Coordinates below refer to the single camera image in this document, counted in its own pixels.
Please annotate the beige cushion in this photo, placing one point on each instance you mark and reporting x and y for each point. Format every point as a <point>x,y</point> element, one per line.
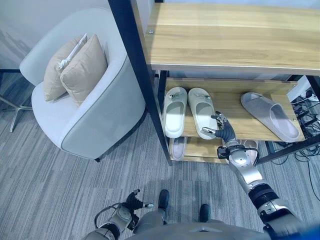
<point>58,72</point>
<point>83,71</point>

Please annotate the robot body with legs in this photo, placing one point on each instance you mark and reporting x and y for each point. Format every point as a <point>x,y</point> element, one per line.
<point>180,225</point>

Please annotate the metal table leg base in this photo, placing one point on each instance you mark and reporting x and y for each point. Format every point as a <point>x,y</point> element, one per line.
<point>15,110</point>

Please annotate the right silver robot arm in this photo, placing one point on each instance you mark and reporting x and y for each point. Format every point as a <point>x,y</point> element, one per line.
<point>252,180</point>

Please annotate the beige slipper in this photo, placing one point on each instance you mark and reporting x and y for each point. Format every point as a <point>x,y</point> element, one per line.
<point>248,147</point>

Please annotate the white folded cloth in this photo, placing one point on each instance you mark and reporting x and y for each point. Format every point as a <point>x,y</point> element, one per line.
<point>72,53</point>

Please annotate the light grey armchair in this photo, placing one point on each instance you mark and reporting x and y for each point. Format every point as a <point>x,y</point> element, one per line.
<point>82,100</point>

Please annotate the grey cloth slipper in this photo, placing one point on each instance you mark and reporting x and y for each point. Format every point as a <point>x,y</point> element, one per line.
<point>178,148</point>
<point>271,115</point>

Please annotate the cream slide slipper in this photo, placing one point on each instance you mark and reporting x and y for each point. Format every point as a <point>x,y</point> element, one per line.
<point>175,111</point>
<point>202,112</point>

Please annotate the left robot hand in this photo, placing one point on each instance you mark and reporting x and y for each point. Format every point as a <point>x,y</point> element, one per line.
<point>134,199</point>

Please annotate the wooden shoe rack black frame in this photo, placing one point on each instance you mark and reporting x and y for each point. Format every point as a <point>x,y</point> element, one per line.
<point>225,57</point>

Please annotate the white box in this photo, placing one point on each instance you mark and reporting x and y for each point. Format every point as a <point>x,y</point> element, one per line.
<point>300,88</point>

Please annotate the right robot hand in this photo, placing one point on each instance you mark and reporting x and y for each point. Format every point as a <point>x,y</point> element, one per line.
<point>225,131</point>

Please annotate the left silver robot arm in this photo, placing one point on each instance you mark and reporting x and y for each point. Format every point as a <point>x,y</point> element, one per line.
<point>113,221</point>

